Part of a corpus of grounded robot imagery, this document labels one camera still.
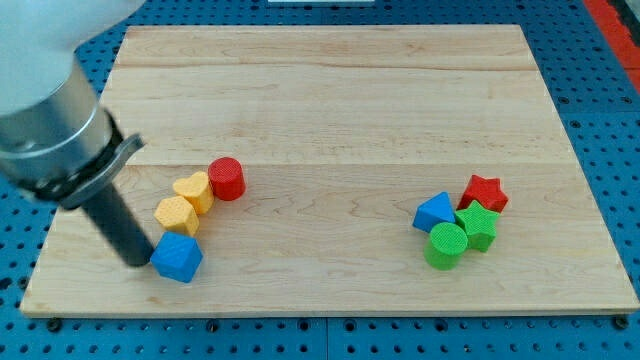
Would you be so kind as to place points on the red star block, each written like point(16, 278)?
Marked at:
point(487, 192)

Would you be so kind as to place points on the light wooden board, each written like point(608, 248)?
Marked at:
point(342, 132)

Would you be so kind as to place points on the yellow hexagon block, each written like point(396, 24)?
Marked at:
point(176, 214)

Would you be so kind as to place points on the blue triangle block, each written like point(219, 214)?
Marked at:
point(435, 210)

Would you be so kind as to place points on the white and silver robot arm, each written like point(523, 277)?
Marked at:
point(57, 142)

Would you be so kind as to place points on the blue cube block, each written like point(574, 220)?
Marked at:
point(177, 257)

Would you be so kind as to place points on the yellow heart block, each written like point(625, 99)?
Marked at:
point(196, 189)

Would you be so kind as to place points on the red cylinder block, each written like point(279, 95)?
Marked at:
point(226, 178)

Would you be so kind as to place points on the green cylinder block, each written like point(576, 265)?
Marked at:
point(446, 244)

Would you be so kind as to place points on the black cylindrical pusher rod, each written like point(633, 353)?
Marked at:
point(110, 214)

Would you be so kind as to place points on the green star block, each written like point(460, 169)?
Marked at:
point(479, 225)

